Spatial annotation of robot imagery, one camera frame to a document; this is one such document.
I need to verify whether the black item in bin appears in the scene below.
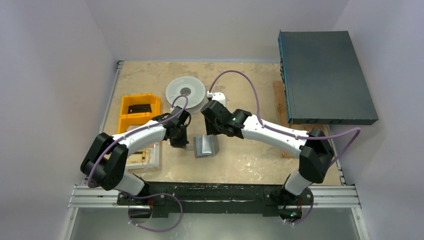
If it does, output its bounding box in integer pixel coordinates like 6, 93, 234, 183
127, 104, 152, 114

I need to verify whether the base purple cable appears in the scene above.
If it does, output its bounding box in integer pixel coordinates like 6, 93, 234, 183
127, 194, 184, 233
283, 188, 315, 226

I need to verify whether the dark grey network switch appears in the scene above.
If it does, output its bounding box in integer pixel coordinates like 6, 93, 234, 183
278, 31, 379, 126

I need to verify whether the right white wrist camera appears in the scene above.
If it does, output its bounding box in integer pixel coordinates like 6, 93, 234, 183
206, 91, 226, 107

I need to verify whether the yellow plastic bin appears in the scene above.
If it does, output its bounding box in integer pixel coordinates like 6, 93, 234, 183
117, 93, 161, 134

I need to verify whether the clear plastic bin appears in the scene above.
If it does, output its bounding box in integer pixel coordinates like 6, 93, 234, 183
125, 142, 160, 171

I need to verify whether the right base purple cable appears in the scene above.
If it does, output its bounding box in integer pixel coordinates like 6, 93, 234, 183
283, 188, 315, 226

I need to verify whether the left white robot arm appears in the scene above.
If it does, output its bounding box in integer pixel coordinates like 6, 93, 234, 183
80, 106, 191, 196

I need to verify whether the wooden block in bin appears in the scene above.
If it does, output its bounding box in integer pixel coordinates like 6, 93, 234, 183
126, 149, 151, 164

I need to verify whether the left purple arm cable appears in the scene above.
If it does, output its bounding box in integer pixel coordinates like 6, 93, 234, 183
86, 95, 190, 190

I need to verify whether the grey card holder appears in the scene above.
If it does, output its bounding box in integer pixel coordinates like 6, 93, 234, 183
185, 134, 220, 159

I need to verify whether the brown wooden board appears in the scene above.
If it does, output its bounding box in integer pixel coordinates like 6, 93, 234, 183
272, 80, 331, 160

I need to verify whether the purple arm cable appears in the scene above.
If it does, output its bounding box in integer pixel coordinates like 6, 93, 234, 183
86, 95, 190, 190
208, 70, 362, 173

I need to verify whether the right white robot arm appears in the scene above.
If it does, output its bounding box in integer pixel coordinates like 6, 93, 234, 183
200, 100, 335, 196

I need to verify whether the white filament spool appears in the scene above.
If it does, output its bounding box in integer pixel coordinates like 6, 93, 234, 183
165, 76, 207, 115

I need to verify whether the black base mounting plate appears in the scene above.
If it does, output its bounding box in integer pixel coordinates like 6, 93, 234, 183
117, 181, 313, 220

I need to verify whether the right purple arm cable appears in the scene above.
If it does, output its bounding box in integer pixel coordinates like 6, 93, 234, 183
208, 70, 362, 173

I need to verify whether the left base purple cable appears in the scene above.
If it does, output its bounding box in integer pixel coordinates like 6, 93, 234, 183
127, 194, 184, 233

